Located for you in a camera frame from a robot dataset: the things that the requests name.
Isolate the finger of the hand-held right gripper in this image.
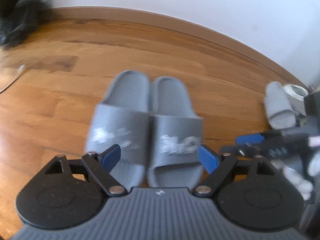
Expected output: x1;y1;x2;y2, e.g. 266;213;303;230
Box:
220;145;270;159
236;132;284;147

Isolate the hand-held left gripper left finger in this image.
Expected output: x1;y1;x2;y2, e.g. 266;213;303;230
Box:
44;144;125;197

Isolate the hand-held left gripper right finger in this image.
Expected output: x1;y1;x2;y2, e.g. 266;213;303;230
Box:
194;145;274;197

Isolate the grey slide sandal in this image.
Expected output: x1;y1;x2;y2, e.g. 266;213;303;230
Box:
86;70;150;189
147;76;203;188

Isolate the person's right hand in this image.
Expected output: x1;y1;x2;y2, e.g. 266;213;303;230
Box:
274;159;316;201

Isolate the white fleece slipper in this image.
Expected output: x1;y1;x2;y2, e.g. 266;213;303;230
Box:
264;81;295;128

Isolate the white round object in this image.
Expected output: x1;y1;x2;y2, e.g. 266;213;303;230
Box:
284;84;308;100

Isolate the wooden baseboard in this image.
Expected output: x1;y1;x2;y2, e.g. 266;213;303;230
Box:
50;6;310;88

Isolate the dark fuzzy cloth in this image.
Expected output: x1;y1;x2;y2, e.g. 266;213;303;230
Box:
0;0;60;51

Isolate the white cable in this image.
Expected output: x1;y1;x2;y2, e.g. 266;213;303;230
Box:
0;64;26;93

